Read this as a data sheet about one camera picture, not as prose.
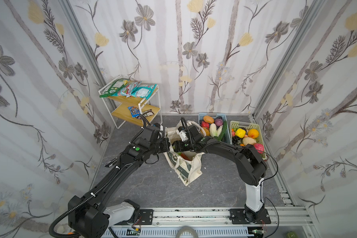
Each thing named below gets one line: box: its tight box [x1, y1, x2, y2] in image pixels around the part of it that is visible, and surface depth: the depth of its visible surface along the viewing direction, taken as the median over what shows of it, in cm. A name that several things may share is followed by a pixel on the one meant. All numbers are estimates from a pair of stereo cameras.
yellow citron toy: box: [235, 127, 246, 139], surface depth 102 cm
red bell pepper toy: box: [201, 120, 210, 130], surface depth 109 cm
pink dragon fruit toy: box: [253, 142, 265, 154], surface depth 92 cm
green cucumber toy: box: [213, 120, 228, 142], surface depth 106 cm
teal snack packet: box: [130, 83, 159, 101], surface depth 83 cm
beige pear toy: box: [241, 136, 257, 146], surface depth 100 cm
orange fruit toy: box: [247, 128, 260, 139], surface depth 102 cm
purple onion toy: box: [214, 118, 224, 126], surface depth 107 cm
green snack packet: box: [99, 78, 129, 98], surface depth 85 cm
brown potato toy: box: [203, 115, 215, 124], surface depth 110 cm
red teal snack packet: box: [118, 81, 142, 98], surface depth 83 cm
